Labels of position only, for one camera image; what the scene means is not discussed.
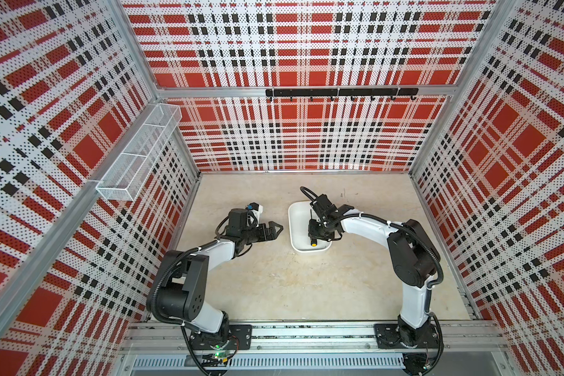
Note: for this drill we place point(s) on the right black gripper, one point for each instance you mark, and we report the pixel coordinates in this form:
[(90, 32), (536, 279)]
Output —
[(312, 233)]

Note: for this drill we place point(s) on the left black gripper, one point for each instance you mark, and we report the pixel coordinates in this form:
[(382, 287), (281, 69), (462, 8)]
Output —
[(271, 235)]

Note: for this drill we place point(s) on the black yellow-tipped screwdriver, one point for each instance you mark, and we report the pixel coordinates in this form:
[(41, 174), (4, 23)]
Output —
[(312, 230)]

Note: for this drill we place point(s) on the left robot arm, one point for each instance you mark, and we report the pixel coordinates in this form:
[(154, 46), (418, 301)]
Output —
[(178, 293)]

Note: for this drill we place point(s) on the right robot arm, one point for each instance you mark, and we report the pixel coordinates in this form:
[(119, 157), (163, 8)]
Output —
[(414, 259)]

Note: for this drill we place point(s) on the white rectangular bin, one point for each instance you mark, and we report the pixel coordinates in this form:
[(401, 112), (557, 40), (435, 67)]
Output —
[(299, 215)]

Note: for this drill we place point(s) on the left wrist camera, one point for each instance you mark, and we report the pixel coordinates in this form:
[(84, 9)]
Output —
[(256, 209)]

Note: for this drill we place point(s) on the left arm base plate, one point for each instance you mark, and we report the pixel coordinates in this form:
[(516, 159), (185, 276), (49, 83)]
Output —
[(236, 336)]

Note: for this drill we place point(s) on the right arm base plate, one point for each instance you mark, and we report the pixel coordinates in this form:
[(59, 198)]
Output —
[(402, 336)]

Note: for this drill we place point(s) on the aluminium front rail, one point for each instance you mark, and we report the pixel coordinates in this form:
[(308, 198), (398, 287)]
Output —
[(314, 337)]

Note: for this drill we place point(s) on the black wall hook rail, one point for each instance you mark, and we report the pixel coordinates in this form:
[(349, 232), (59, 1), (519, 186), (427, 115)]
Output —
[(346, 92)]

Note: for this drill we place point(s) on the white wire mesh shelf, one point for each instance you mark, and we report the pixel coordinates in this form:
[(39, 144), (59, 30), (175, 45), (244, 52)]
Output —
[(127, 176)]

